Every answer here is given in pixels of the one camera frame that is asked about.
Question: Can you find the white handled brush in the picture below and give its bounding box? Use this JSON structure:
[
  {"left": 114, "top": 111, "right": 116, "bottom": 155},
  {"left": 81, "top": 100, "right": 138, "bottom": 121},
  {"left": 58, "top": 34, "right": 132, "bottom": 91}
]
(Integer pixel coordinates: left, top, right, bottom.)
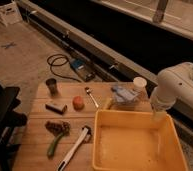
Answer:
[{"left": 56, "top": 125, "right": 91, "bottom": 171}]

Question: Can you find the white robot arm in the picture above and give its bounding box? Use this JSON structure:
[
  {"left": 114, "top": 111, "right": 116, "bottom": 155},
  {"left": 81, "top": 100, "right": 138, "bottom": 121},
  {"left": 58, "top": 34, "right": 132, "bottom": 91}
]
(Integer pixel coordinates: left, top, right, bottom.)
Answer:
[{"left": 150, "top": 62, "right": 193, "bottom": 113}]

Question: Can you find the white paper cup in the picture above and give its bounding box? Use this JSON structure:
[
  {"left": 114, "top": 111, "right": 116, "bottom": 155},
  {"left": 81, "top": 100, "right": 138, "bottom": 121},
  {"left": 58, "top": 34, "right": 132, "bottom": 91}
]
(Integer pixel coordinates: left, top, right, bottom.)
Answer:
[{"left": 133, "top": 77, "right": 147, "bottom": 92}]

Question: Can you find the metal cup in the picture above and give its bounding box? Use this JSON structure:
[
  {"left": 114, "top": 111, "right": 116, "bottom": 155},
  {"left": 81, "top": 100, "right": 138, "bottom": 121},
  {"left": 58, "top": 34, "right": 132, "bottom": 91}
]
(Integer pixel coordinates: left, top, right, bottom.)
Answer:
[{"left": 46, "top": 78, "right": 58, "bottom": 95}]

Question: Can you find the clear plastic bag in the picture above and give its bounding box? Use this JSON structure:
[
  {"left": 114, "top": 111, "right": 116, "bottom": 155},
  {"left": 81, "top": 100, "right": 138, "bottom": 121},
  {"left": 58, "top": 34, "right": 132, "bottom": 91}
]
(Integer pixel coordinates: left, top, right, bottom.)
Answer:
[{"left": 103, "top": 85, "right": 148, "bottom": 110}]

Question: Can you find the yellow plastic bin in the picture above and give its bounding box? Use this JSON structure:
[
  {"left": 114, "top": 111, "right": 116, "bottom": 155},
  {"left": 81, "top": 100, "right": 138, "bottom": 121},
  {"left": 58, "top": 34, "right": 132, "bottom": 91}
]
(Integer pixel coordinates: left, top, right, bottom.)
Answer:
[{"left": 92, "top": 110, "right": 189, "bottom": 171}]

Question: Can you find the orange ball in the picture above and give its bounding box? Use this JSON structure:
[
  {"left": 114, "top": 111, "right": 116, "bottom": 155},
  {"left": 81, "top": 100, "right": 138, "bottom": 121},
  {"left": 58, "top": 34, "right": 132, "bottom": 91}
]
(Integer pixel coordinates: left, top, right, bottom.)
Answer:
[{"left": 72, "top": 96, "right": 84, "bottom": 110}]

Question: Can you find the blue power device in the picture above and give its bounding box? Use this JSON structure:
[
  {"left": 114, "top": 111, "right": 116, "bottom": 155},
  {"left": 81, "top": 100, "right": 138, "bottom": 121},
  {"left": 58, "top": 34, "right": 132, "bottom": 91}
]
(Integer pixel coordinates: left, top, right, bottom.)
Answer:
[{"left": 70, "top": 59, "right": 95, "bottom": 82}]

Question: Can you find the small black box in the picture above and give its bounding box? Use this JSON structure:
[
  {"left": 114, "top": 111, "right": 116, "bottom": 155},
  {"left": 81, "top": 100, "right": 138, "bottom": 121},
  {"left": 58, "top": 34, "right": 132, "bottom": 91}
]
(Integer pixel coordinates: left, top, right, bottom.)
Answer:
[{"left": 45, "top": 103, "right": 67, "bottom": 115}]

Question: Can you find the black chair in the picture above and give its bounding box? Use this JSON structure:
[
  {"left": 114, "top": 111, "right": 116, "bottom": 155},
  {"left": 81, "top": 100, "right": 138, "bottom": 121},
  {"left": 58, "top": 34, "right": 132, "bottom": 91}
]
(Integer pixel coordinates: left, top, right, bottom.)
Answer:
[{"left": 0, "top": 84, "right": 27, "bottom": 171}]

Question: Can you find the white cardboard box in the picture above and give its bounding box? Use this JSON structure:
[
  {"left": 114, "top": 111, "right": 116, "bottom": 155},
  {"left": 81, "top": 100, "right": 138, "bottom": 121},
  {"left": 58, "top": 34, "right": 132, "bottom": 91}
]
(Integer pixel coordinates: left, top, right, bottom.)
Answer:
[{"left": 0, "top": 1, "right": 22, "bottom": 26}]

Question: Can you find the green handled scrub brush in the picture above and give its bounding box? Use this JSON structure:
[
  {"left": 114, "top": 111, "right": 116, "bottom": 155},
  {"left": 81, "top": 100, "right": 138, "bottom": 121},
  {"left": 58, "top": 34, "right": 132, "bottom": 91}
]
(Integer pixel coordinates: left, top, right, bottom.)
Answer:
[{"left": 45, "top": 121, "right": 70, "bottom": 158}]

